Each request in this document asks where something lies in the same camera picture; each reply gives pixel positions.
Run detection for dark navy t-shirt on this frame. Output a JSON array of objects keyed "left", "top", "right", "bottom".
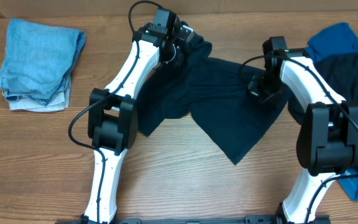
[{"left": 137, "top": 35, "right": 292, "bottom": 164}]

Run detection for folded white cloth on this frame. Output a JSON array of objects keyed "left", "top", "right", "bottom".
[{"left": 6, "top": 76, "right": 71, "bottom": 112}]

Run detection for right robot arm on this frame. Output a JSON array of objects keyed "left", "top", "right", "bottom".
[{"left": 244, "top": 36, "right": 358, "bottom": 223}]

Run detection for folded light blue jeans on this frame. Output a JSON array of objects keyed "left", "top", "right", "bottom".
[{"left": 0, "top": 19, "right": 85, "bottom": 106}]

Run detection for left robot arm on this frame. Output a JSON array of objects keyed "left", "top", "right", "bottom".
[{"left": 80, "top": 7, "right": 194, "bottom": 223}]

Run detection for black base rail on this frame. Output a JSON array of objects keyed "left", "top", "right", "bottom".
[{"left": 55, "top": 215, "right": 331, "bottom": 224}]

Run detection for bright blue shirt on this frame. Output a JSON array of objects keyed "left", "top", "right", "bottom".
[{"left": 306, "top": 22, "right": 358, "bottom": 201}]

